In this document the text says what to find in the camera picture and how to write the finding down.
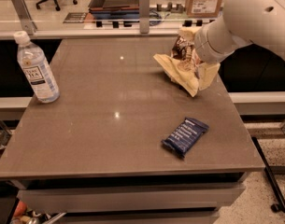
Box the cardboard box with label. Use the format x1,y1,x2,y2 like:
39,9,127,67
185,0,222,18

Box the blue snack bar wrapper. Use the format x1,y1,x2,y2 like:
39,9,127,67
162,118,209,158

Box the middle metal glass bracket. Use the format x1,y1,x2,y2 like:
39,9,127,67
139,0,150,34

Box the clear tea plastic bottle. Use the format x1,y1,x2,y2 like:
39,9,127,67
13,31,60,103

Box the grey cabinet drawer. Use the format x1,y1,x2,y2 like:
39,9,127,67
18,183,245,213

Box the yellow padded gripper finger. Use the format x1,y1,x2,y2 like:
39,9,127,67
198,63,221,91
178,27,199,41

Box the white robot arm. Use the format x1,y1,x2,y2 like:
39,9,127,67
192,0,285,92

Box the black floor stand bar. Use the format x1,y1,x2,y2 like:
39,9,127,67
252,137,285,213

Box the metal glass bracket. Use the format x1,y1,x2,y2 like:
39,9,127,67
139,0,150,34
11,0,36,35

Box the brown sea salt chip bag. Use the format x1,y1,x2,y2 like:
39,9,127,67
153,35,199,97

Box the grey metal tray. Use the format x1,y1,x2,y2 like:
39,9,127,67
88,0,149,12

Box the left metal glass bracket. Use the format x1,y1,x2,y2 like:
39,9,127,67
11,0,36,35

